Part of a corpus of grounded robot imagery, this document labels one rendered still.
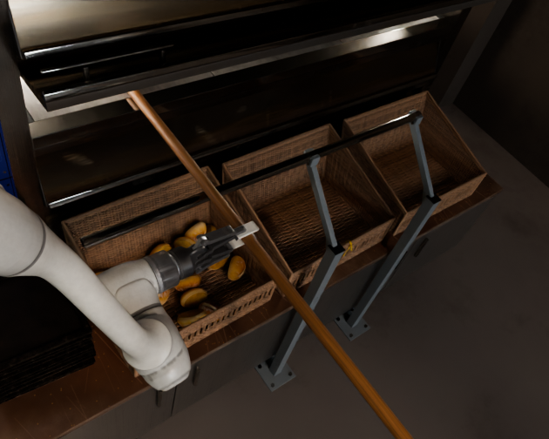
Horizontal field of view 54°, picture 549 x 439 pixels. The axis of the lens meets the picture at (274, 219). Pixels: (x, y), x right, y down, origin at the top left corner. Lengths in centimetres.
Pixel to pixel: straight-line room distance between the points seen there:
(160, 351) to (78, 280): 27
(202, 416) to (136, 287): 128
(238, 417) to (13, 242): 181
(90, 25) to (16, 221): 78
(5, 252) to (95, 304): 28
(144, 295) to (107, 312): 22
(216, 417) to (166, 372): 127
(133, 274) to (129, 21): 63
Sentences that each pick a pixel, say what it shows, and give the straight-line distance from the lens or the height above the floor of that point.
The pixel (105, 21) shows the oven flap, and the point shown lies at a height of 150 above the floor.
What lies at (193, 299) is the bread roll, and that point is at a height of 64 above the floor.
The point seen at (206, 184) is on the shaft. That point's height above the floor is 121.
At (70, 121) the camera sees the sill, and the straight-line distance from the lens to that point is 163.
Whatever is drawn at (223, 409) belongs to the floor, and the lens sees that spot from 242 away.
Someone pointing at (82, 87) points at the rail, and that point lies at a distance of 134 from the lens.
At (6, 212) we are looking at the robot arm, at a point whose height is 172.
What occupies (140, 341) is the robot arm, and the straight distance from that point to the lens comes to 106.
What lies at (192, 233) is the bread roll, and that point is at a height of 65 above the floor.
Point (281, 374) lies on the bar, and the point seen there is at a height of 1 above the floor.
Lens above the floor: 226
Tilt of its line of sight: 49 degrees down
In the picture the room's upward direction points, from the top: 18 degrees clockwise
